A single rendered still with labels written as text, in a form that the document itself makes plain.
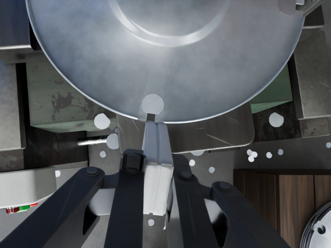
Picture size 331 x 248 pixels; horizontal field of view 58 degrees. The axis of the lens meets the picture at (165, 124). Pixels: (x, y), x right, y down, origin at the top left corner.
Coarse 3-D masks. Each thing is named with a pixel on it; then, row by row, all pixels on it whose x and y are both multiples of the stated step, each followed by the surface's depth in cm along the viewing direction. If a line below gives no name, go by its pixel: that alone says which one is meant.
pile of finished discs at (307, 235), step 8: (320, 208) 75; (328, 208) 74; (312, 216) 74; (320, 216) 73; (328, 216) 72; (312, 224) 72; (320, 224) 71; (328, 224) 71; (304, 232) 73; (312, 232) 71; (320, 232) 73; (328, 232) 71; (304, 240) 72; (312, 240) 71; (320, 240) 71; (328, 240) 71
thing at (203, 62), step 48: (48, 0) 30; (96, 0) 30; (144, 0) 30; (192, 0) 30; (240, 0) 31; (48, 48) 30; (96, 48) 30; (144, 48) 30; (192, 48) 31; (240, 48) 31; (288, 48) 31; (96, 96) 29; (144, 96) 30; (192, 96) 30; (240, 96) 30
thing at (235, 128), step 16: (240, 112) 31; (128, 128) 30; (144, 128) 30; (176, 128) 30; (192, 128) 30; (208, 128) 30; (224, 128) 31; (240, 128) 31; (128, 144) 29; (176, 144) 30; (192, 144) 30; (208, 144) 30; (224, 144) 30; (240, 144) 31
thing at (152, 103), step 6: (150, 96) 30; (156, 96) 30; (144, 102) 30; (150, 102) 30; (156, 102) 30; (162, 102) 30; (144, 108) 30; (150, 108) 30; (156, 108) 30; (162, 108) 30
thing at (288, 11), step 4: (280, 0) 32; (284, 0) 32; (288, 0) 32; (292, 0) 32; (280, 4) 32; (284, 4) 32; (288, 4) 32; (292, 4) 32; (280, 8) 32; (284, 8) 32; (288, 8) 32; (292, 8) 32; (284, 12) 32; (288, 12) 32; (292, 12) 32
